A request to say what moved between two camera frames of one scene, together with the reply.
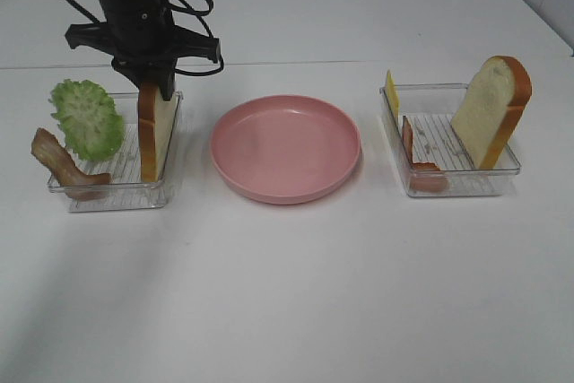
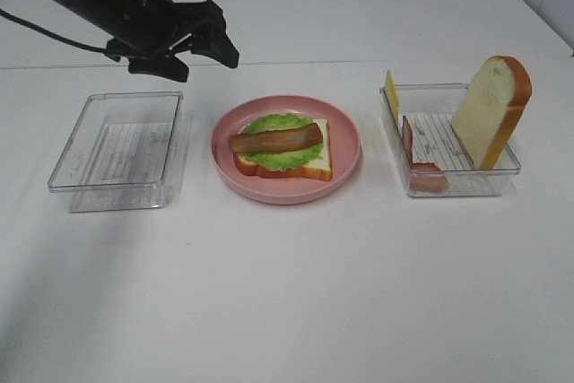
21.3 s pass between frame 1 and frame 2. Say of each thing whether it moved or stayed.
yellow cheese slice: stayed
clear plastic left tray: stayed
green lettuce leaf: moved
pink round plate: stayed
